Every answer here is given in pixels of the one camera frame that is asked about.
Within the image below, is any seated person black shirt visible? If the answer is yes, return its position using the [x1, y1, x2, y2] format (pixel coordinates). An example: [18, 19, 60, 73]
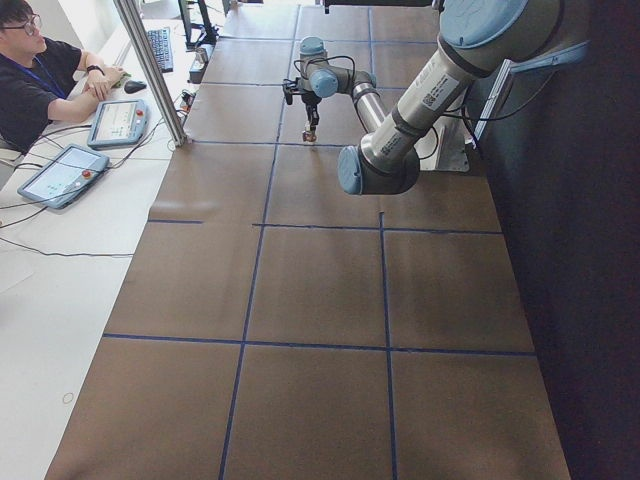
[1, 1, 124, 154]

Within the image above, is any black monitor stand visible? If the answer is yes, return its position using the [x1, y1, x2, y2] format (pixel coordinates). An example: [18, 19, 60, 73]
[178, 0, 219, 51]

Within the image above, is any white brass PPR valve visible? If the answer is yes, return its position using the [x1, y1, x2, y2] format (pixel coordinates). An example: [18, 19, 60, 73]
[301, 130, 317, 145]

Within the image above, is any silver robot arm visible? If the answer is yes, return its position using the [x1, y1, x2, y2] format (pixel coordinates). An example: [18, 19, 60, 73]
[296, 1, 566, 195]

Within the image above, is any brown paper table cover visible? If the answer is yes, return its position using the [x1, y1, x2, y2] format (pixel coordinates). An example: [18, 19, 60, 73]
[47, 4, 569, 479]

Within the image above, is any black computer mouse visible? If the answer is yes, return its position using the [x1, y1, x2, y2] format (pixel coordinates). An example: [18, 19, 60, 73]
[123, 80, 147, 94]

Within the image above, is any teach pendant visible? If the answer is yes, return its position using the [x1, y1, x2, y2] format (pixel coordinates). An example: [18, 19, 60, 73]
[87, 99, 148, 150]
[17, 144, 110, 210]

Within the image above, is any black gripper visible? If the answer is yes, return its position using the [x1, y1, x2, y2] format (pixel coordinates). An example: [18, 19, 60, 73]
[301, 92, 320, 133]

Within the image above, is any aluminium frame post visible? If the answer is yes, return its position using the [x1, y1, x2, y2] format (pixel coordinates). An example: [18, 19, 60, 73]
[113, 0, 187, 147]

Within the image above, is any far teach pendant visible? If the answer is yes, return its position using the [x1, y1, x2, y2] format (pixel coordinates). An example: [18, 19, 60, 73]
[87, 99, 148, 150]

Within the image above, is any black keyboard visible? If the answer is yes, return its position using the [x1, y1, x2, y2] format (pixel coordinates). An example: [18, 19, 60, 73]
[146, 27, 174, 73]

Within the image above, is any near teach pendant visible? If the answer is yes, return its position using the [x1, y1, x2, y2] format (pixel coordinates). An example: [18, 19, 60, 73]
[17, 144, 110, 210]

